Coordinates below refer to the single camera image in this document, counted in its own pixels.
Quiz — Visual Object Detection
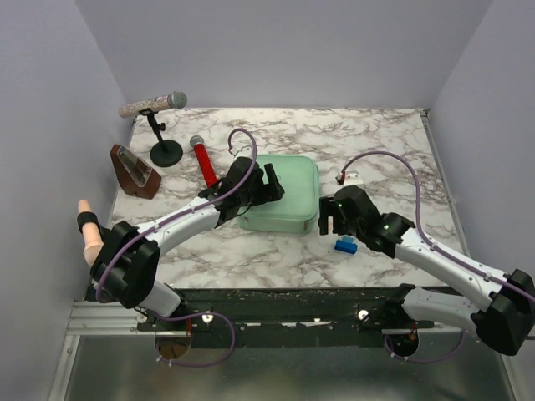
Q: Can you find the mint green medicine case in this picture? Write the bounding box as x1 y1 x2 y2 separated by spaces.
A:
235 155 320 235

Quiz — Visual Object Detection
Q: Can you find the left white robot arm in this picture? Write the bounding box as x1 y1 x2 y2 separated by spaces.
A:
90 156 284 330

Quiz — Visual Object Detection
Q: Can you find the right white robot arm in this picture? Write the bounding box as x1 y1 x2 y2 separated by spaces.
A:
318 185 534 356

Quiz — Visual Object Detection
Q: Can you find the blue toy brick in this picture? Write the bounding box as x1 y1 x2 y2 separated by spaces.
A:
334 236 359 255

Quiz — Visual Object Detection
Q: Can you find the red handheld microphone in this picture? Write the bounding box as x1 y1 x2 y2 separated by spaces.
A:
190 135 218 188

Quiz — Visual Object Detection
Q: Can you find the black microphone stand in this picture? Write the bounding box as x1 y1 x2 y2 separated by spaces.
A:
139 109 183 167

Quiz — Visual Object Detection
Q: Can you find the brown wooden metronome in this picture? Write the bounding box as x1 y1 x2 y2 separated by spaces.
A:
110 144 161 200

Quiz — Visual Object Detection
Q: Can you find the glitter microphone on stand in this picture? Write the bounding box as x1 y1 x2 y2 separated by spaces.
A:
118 91 188 119

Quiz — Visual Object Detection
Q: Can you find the pink beige microphone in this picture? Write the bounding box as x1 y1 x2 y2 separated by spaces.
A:
82 222 104 267

